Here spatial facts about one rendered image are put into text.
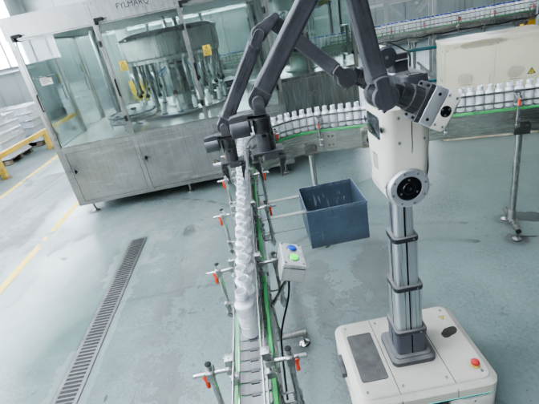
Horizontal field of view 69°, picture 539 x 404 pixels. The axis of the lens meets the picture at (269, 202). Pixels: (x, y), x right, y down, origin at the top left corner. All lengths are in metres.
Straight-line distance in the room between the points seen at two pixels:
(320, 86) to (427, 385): 5.45
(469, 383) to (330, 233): 0.91
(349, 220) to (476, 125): 1.45
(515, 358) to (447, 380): 0.60
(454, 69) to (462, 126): 2.29
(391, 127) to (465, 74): 4.01
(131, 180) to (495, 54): 4.58
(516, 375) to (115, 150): 4.42
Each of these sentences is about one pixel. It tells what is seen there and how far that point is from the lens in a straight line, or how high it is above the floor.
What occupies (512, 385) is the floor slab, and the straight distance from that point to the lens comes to 2.47.
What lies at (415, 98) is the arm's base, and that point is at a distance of 1.28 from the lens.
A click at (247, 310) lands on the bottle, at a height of 1.11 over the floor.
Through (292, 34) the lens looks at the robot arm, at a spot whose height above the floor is 1.80.
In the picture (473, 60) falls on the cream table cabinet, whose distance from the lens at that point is 5.41.
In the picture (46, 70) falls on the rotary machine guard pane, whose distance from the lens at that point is 5.19.
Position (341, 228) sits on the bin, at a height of 0.82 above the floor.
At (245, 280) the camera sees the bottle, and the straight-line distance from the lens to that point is 1.20.
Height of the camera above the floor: 1.86
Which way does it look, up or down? 25 degrees down
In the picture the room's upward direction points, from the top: 12 degrees counter-clockwise
